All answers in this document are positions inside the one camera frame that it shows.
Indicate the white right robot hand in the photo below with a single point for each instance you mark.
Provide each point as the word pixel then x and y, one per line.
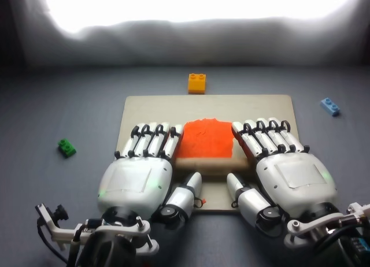
pixel 297 180

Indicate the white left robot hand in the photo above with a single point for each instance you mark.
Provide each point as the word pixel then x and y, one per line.
pixel 130 183

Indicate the wooden rolling pin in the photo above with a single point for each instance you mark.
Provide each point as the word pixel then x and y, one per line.
pixel 211 164

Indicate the green toy brick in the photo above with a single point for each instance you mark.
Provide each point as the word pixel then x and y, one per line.
pixel 67 148

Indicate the blue toy brick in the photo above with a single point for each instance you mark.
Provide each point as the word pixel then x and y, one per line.
pixel 329 106

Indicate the flattened orange dough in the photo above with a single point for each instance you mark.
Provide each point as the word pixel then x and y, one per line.
pixel 205 140

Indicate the light wooden board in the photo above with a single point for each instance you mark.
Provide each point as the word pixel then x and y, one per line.
pixel 208 108

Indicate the yellow toy brick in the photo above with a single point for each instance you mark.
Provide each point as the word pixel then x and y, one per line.
pixel 197 85

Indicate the white backdrop sheet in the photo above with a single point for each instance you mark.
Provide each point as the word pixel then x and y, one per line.
pixel 173 47

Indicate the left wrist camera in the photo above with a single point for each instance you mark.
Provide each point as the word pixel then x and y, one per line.
pixel 59 213

